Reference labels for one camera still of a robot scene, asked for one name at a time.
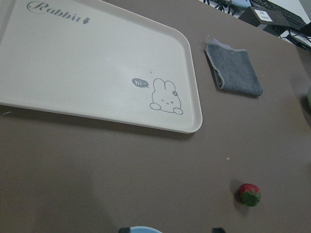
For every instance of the cream rabbit serving tray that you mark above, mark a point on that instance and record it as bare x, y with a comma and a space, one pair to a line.
89, 58

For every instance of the folded grey cloth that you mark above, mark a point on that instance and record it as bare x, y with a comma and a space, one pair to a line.
232, 69

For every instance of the black keyboard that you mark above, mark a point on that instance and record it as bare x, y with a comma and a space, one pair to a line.
292, 18

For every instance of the light blue paper cup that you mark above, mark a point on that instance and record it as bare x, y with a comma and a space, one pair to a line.
143, 229

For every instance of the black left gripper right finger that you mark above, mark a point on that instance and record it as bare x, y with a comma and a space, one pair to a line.
217, 230

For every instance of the red strawberry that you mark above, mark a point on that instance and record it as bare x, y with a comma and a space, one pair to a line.
249, 194

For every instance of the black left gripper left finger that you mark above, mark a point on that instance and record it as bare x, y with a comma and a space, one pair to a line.
125, 230

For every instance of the black power adapter box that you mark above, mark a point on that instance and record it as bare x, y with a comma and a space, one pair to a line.
265, 19

